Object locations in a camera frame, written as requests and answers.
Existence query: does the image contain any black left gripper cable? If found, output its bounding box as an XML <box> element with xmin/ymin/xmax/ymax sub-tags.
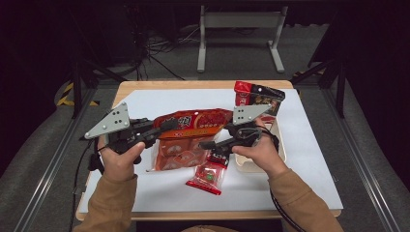
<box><xmin>68</xmin><ymin>136</ymin><xmax>107</xmax><ymax>232</ymax></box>

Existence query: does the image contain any bundle of black floor cables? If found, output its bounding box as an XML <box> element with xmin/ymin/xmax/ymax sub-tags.
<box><xmin>127</xmin><ymin>6</ymin><xmax>202</xmax><ymax>81</ymax></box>

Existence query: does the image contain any black metal stand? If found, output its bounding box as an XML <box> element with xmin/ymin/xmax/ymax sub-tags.
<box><xmin>69</xmin><ymin>56</ymin><xmax>128</xmax><ymax>120</ymax></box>
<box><xmin>290</xmin><ymin>56</ymin><xmax>348</xmax><ymax>119</ymax></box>

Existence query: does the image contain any aluminium rail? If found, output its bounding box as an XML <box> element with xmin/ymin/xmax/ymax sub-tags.
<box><xmin>323</xmin><ymin>87</ymin><xmax>401</xmax><ymax>232</ymax></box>
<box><xmin>14</xmin><ymin>87</ymin><xmax>99</xmax><ymax>232</ymax></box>

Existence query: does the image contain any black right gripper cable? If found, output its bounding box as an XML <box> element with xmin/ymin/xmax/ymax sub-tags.
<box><xmin>245</xmin><ymin>125</ymin><xmax>307</xmax><ymax>232</ymax></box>

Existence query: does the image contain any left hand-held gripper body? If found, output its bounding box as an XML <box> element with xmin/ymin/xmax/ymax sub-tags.
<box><xmin>84</xmin><ymin>101</ymin><xmax>160</xmax><ymax>156</ymax></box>

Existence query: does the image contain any person's tan trouser leg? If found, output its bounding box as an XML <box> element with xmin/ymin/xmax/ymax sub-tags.
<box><xmin>180</xmin><ymin>224</ymin><xmax>241</xmax><ymax>232</ymax></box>

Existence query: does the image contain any person's left hand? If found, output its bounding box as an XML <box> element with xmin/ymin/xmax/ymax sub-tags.
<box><xmin>97</xmin><ymin>134</ymin><xmax>147</xmax><ymax>184</ymax></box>

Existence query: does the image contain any large red black food packet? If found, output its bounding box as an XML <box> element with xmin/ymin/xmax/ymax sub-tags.
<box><xmin>233</xmin><ymin>80</ymin><xmax>286</xmax><ymax>124</ymax></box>

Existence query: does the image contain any cream plastic divided container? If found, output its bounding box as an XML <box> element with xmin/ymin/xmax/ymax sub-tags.
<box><xmin>233</xmin><ymin>112</ymin><xmax>287</xmax><ymax>174</ymax></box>

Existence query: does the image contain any white table mat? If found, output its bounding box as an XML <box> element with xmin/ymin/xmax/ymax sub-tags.
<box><xmin>78</xmin><ymin>88</ymin><xmax>344</xmax><ymax>215</ymax></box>

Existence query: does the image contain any white metal stand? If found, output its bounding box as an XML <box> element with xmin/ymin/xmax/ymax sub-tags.
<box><xmin>196</xmin><ymin>4</ymin><xmax>289</xmax><ymax>74</ymax></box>

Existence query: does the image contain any person's right hand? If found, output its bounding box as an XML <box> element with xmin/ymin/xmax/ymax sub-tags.
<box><xmin>231</xmin><ymin>116</ymin><xmax>288</xmax><ymax>179</ymax></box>

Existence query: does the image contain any small red black food packet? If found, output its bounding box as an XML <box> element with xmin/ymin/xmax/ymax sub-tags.
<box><xmin>185</xmin><ymin>151</ymin><xmax>231</xmax><ymax>196</ymax></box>

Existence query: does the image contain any large orange clear food packet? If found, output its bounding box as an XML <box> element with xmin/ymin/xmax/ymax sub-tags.
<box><xmin>150</xmin><ymin>107</ymin><xmax>234</xmax><ymax>172</ymax></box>

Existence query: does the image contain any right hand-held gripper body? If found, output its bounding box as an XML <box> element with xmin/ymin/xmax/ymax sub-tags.
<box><xmin>220</xmin><ymin>102</ymin><xmax>273</xmax><ymax>157</ymax></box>

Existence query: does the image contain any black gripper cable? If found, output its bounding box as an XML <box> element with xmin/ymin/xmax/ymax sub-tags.
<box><xmin>245</xmin><ymin>125</ymin><xmax>307</xmax><ymax>232</ymax></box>
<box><xmin>68</xmin><ymin>136</ymin><xmax>107</xmax><ymax>232</ymax></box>

